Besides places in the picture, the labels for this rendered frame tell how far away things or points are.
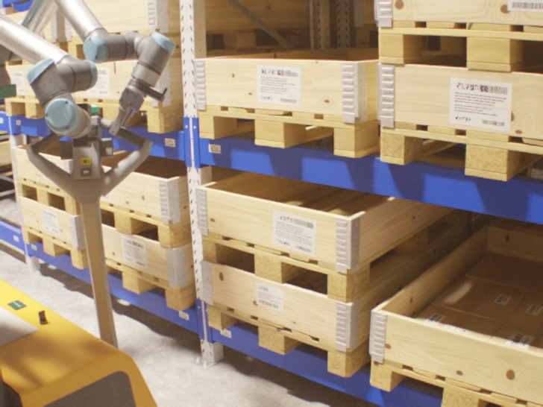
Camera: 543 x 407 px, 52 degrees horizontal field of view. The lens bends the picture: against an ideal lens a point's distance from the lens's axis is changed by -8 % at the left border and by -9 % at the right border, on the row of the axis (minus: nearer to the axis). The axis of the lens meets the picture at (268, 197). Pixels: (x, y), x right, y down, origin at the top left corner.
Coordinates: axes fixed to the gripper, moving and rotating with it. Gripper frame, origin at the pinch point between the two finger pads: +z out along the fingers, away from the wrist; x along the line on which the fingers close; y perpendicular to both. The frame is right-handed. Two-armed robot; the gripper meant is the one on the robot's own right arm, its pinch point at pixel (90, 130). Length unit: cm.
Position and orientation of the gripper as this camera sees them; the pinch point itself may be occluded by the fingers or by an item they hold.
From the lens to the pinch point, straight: 194.9
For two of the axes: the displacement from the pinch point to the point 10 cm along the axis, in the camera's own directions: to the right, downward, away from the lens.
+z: -0.4, 0.0, 10.0
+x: -0.4, -10.0, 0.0
